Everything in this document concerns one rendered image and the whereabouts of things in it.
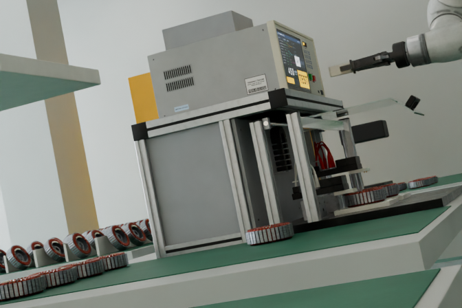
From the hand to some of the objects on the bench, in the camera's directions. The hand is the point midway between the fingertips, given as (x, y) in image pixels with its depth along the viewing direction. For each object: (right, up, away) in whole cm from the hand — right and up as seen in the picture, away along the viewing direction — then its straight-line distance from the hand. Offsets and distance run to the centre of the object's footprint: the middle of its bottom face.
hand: (340, 69), depth 247 cm
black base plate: (+7, -42, -12) cm, 44 cm away
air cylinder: (-9, -42, -19) cm, 48 cm away
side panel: (-39, -50, -30) cm, 70 cm away
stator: (-23, -44, -54) cm, 74 cm away
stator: (+4, -38, -24) cm, 45 cm away
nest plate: (+4, -39, -24) cm, 46 cm away
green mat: (-35, -46, -66) cm, 87 cm away
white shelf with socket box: (-76, -53, -79) cm, 121 cm away
